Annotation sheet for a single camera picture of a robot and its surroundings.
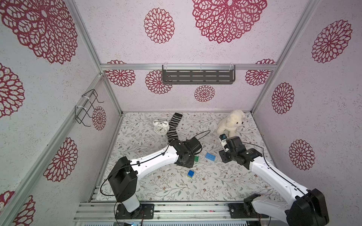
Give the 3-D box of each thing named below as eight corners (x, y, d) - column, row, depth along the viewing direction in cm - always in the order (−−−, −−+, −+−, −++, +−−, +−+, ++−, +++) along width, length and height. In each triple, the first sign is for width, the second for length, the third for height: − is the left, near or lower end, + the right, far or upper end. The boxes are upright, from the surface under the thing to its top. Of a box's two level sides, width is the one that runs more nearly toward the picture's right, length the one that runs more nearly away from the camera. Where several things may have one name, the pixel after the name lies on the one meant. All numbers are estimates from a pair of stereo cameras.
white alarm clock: (154, 135, 108) (151, 124, 98) (156, 129, 111) (154, 118, 101) (167, 137, 107) (166, 126, 97) (169, 132, 110) (168, 121, 100)
